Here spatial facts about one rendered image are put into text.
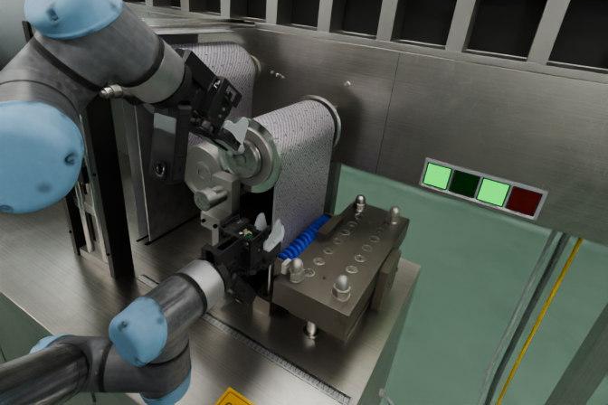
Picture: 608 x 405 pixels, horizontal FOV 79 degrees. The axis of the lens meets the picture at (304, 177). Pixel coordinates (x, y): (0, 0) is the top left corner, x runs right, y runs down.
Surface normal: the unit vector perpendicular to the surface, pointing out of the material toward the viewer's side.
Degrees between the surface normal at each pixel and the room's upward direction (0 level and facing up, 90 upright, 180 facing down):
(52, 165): 90
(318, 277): 0
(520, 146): 90
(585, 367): 90
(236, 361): 0
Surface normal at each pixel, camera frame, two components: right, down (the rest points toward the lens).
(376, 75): -0.50, 0.34
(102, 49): 0.57, 0.59
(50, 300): 0.09, -0.89
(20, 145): 0.48, 0.44
